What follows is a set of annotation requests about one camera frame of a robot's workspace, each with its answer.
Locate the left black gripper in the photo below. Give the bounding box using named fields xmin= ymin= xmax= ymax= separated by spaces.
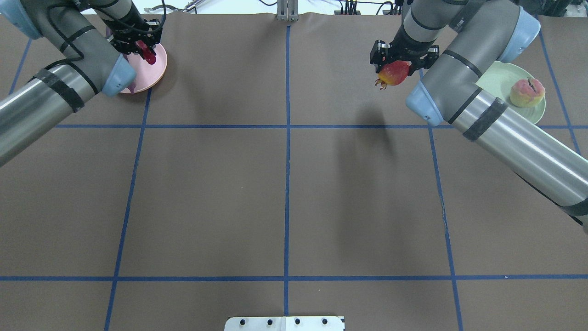
xmin=108 ymin=17 xmax=164 ymax=55

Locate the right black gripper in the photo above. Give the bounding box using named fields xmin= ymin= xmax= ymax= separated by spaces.
xmin=370 ymin=40 xmax=440 ymax=74

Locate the red pomegranate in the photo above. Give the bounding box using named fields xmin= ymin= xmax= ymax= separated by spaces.
xmin=374 ymin=60 xmax=410 ymax=90

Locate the red chili pepper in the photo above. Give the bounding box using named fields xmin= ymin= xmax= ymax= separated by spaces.
xmin=135 ymin=40 xmax=156 ymax=65

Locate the yellow pink peach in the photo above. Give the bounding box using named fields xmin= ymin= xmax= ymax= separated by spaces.
xmin=509 ymin=78 xmax=546 ymax=108

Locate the purple eggplant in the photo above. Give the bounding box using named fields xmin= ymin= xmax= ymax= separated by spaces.
xmin=106 ymin=27 xmax=136 ymax=94

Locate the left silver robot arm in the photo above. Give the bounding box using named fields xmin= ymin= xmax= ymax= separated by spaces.
xmin=0 ymin=0 xmax=167 ymax=164

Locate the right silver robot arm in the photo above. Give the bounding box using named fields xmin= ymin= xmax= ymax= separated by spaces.
xmin=370 ymin=0 xmax=588 ymax=231

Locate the pink plate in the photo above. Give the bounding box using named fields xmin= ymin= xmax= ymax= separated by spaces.
xmin=120 ymin=44 xmax=168 ymax=94

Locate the green plate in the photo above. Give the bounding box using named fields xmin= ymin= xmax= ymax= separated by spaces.
xmin=476 ymin=61 xmax=546 ymax=124

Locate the aluminium frame post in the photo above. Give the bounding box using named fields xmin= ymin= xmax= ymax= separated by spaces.
xmin=277 ymin=0 xmax=300 ymax=22

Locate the white camera pillar base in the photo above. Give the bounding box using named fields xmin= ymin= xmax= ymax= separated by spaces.
xmin=223 ymin=315 xmax=346 ymax=331

